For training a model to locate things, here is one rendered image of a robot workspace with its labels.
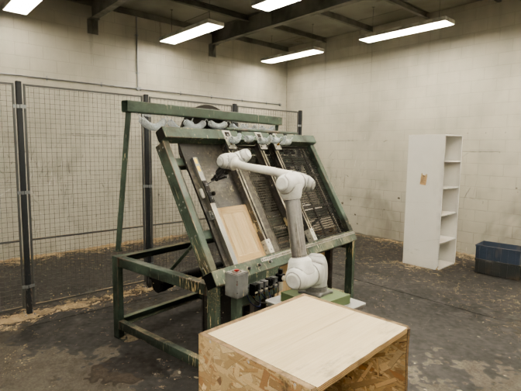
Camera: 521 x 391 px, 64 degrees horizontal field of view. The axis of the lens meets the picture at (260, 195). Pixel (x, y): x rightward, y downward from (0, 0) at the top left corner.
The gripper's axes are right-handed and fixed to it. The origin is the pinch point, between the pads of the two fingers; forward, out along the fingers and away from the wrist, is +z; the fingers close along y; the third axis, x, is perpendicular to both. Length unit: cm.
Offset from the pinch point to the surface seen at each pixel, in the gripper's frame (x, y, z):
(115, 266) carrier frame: -27, 23, 132
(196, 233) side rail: -27.5, 39.1, 12.3
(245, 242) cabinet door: 22, 54, 15
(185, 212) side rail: -27.1, 19.8, 15.7
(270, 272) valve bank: 35, 84, 13
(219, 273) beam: -21, 72, 11
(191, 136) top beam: -0.2, -42.5, 6.6
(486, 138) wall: 555, -1, -93
